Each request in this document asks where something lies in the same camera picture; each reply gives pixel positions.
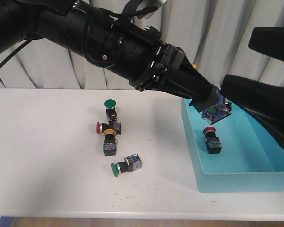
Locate red push button switch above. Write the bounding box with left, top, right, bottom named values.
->
left=203, top=126, right=222, bottom=154

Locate lying green push button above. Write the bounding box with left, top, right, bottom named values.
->
left=111, top=154, right=142, bottom=177

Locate lying yellow push button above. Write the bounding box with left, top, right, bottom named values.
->
left=103, top=129, right=117, bottom=156

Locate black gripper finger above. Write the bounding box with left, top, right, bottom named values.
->
left=221, top=75, right=284, bottom=149
left=248, top=27, right=284, bottom=62

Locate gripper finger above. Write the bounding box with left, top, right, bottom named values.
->
left=189, top=86, right=219, bottom=112

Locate upright green push button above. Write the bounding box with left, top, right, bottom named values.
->
left=104, top=99, right=117, bottom=121

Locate lying red push button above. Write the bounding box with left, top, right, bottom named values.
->
left=96, top=121, right=122, bottom=135

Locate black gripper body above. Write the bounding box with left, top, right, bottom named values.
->
left=134, top=44, right=213, bottom=101

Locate light blue plastic box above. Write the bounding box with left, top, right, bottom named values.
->
left=181, top=99, right=284, bottom=193

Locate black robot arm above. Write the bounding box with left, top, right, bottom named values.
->
left=0, top=0, right=284, bottom=149

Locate yellow push button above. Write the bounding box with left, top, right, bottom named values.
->
left=201, top=88, right=232, bottom=125
left=103, top=129, right=117, bottom=156

